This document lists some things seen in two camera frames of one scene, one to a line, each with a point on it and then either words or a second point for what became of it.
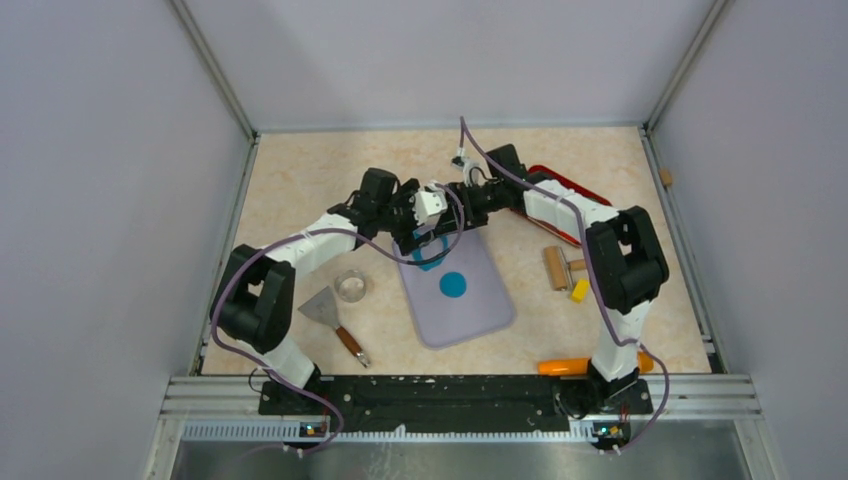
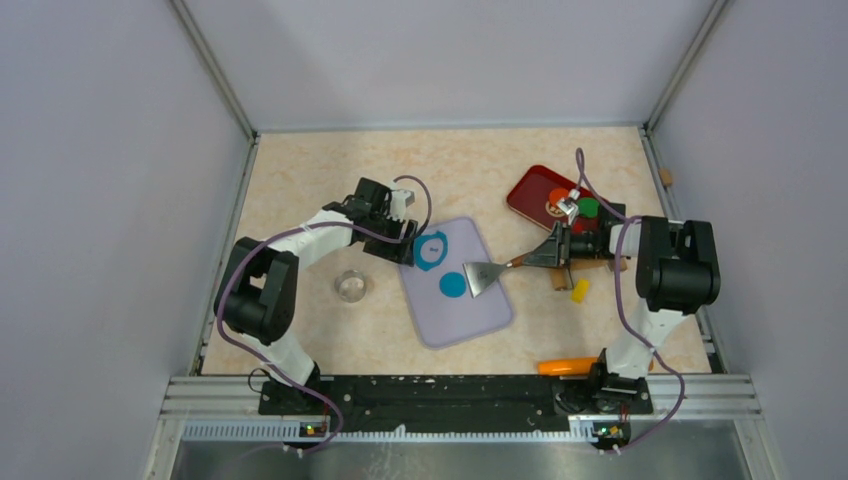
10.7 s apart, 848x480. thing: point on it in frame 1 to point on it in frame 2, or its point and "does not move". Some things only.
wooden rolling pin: [560, 268] does not move
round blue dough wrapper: [453, 284] does not move
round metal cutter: [350, 285] does not move
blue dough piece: [417, 255] does not move
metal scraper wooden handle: [322, 306] to [480, 274]
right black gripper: [473, 220] to [561, 244]
